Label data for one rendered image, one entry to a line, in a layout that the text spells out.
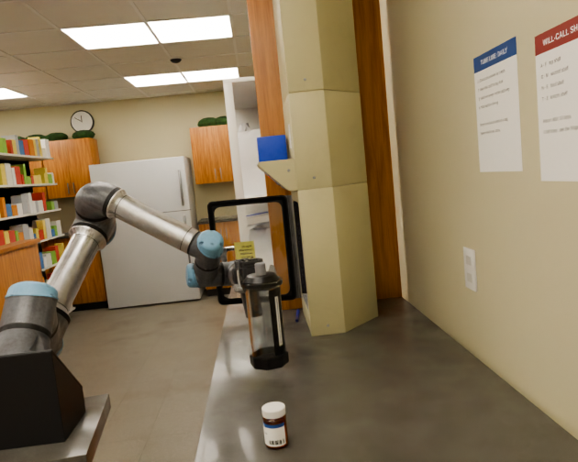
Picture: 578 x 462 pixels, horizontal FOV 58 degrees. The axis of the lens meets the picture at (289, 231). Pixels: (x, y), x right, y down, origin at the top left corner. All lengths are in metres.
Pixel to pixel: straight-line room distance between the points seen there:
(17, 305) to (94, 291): 5.71
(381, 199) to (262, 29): 0.77
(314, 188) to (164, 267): 5.16
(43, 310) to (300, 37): 1.05
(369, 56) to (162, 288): 5.12
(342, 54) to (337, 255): 0.64
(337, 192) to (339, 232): 0.13
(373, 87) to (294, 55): 0.50
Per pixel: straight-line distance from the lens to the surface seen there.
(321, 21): 1.73
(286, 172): 1.64
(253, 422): 1.22
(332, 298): 1.70
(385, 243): 2.09
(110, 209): 1.61
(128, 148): 7.40
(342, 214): 1.70
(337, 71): 1.75
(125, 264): 6.80
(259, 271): 1.35
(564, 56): 1.08
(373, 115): 2.07
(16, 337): 1.34
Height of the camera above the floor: 1.47
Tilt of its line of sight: 6 degrees down
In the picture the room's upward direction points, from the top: 6 degrees counter-clockwise
